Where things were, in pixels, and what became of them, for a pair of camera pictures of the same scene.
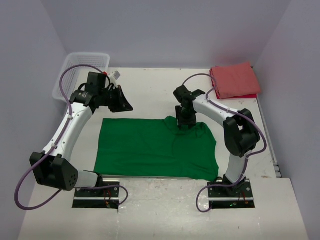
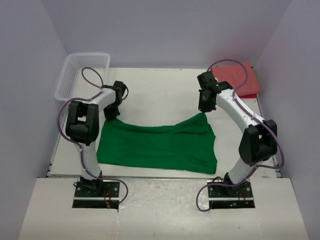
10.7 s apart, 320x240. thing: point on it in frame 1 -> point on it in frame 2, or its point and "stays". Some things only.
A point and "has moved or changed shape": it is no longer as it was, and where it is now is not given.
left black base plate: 104,197 stays
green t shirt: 156,148 has moved or changed shape
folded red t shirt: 242,96 stays
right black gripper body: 187,118 -> 205,105
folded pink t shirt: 234,80 stays
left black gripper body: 112,98 -> 111,111
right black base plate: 239,195 stays
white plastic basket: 74,78 stays
